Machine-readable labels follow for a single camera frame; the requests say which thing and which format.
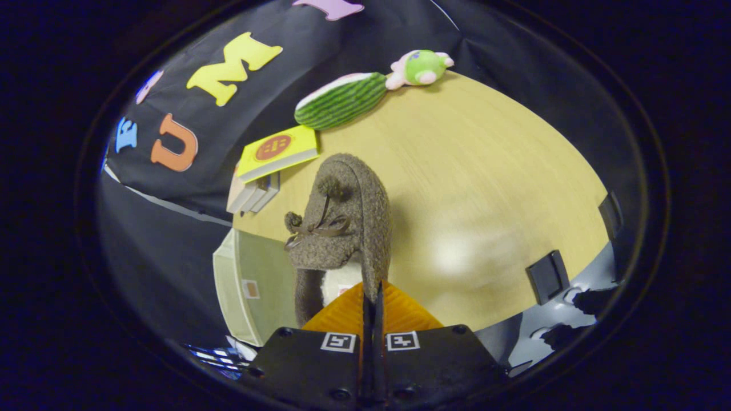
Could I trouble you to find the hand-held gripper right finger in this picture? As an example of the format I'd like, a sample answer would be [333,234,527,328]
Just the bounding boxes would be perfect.
[374,280,509,411]

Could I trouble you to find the beige book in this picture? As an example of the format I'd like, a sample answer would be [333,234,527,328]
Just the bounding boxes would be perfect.
[227,166,255,215]

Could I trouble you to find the white book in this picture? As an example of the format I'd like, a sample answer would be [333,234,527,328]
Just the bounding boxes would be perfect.
[240,178,270,215]

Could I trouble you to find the blue printed box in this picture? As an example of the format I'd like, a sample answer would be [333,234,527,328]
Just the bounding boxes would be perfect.
[183,341,253,381]

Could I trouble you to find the pale green storage box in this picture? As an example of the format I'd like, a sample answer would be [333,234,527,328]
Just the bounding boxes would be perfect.
[212,228,366,348]

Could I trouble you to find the watermelon slice plush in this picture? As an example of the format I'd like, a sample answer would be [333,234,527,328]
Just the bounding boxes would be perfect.
[294,71,389,131]

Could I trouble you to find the blue-edged book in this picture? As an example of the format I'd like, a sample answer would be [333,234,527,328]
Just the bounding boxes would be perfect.
[251,171,281,213]

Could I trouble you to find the black rectangular pad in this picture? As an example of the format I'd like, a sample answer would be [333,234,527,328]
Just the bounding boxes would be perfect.
[525,249,571,306]

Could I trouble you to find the yellow book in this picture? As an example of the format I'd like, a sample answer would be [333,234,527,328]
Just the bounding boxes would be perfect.
[236,124,319,183]

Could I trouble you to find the black backdrop cloth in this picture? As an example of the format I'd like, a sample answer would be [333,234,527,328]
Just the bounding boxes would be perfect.
[94,0,646,354]

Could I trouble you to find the green and pink plush toy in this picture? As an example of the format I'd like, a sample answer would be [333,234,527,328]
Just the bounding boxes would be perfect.
[385,49,455,91]

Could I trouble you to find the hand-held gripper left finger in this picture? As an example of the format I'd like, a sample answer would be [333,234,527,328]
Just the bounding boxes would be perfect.
[243,281,373,411]

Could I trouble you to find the brown fuzzy shoe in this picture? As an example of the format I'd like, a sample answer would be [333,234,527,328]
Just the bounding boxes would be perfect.
[284,152,393,327]

